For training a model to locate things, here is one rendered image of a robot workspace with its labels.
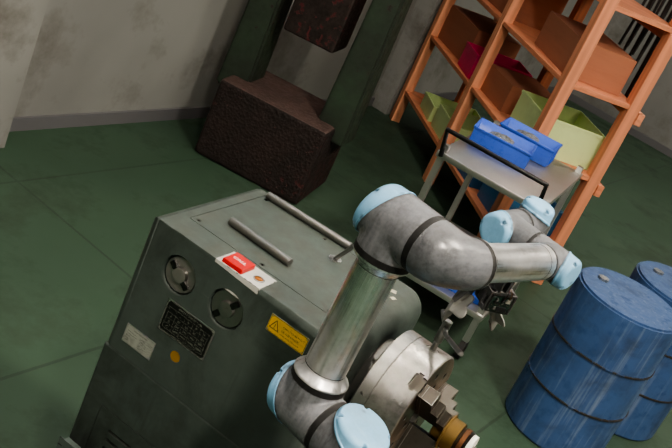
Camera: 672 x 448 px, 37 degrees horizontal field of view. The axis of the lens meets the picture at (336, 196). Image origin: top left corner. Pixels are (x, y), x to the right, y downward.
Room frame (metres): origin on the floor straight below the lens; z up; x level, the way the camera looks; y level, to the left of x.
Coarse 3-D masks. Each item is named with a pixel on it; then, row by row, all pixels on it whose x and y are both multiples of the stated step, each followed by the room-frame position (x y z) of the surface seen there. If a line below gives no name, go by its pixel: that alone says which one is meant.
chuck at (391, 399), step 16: (416, 352) 2.11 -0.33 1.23; (432, 352) 2.14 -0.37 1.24; (400, 368) 2.06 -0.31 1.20; (416, 368) 2.07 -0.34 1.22; (432, 368) 2.08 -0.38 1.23; (448, 368) 2.19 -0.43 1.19; (384, 384) 2.03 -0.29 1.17; (400, 384) 2.03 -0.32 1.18; (432, 384) 2.12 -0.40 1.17; (368, 400) 2.01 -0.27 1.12; (384, 400) 2.01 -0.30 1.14; (400, 400) 2.00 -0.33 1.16; (416, 400) 2.04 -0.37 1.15; (384, 416) 1.99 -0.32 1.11; (400, 416) 1.99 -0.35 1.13; (416, 416) 2.15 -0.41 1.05; (400, 432) 2.05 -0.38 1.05
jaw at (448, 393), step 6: (444, 384) 2.23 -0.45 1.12; (438, 390) 2.20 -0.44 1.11; (444, 390) 2.21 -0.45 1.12; (450, 390) 2.22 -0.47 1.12; (456, 390) 2.23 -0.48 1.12; (444, 396) 2.19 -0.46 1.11; (450, 396) 2.20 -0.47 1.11; (444, 402) 2.17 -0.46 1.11; (450, 402) 2.17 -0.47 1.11; (456, 402) 2.18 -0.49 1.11; (450, 408) 2.15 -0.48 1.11; (456, 414) 2.14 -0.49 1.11
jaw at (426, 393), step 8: (416, 376) 2.06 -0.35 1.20; (416, 384) 2.04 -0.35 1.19; (424, 384) 2.04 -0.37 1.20; (424, 392) 2.04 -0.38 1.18; (432, 392) 2.04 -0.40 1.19; (424, 400) 2.02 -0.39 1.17; (432, 400) 2.03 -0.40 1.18; (416, 408) 2.07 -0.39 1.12; (424, 408) 2.05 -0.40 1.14; (432, 408) 2.04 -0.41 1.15; (440, 408) 2.05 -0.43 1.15; (424, 416) 2.07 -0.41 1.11; (432, 416) 2.05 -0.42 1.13; (440, 416) 2.06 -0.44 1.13; (448, 416) 2.07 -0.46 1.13; (432, 424) 2.07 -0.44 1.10; (440, 424) 2.05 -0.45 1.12
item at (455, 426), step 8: (456, 416) 2.10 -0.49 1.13; (448, 424) 2.07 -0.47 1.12; (456, 424) 2.08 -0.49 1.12; (464, 424) 2.09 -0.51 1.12; (432, 432) 2.07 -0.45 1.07; (440, 432) 2.07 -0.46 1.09; (448, 432) 2.06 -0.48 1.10; (456, 432) 2.06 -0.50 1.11; (464, 432) 2.07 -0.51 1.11; (472, 432) 2.08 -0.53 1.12; (440, 440) 2.05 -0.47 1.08; (448, 440) 2.05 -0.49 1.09; (456, 440) 2.05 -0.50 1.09; (464, 440) 2.05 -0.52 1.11
